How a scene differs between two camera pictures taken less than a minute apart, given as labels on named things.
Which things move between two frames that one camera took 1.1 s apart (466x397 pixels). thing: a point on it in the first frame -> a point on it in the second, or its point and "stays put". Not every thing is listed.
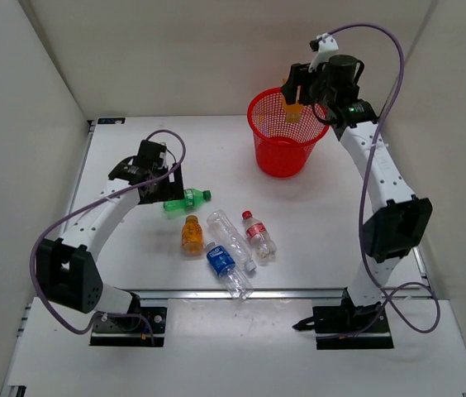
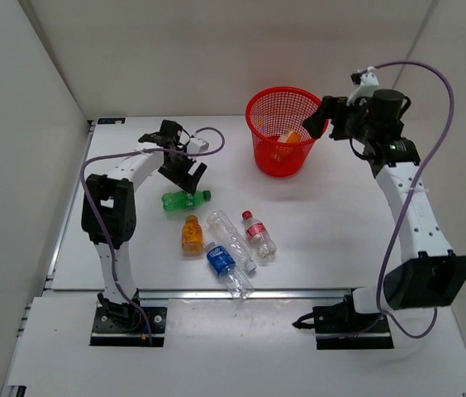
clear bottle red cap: (263, 245) stays put
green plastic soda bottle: (192, 198) stays put
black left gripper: (172, 191) -> (187, 182)
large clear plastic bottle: (225, 234) stays put
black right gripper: (301, 77) -> (336, 110)
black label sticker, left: (111, 120) stays put
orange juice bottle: (192, 237) stays put
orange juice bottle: (293, 112) -> (292, 136)
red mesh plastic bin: (284, 150) stays put
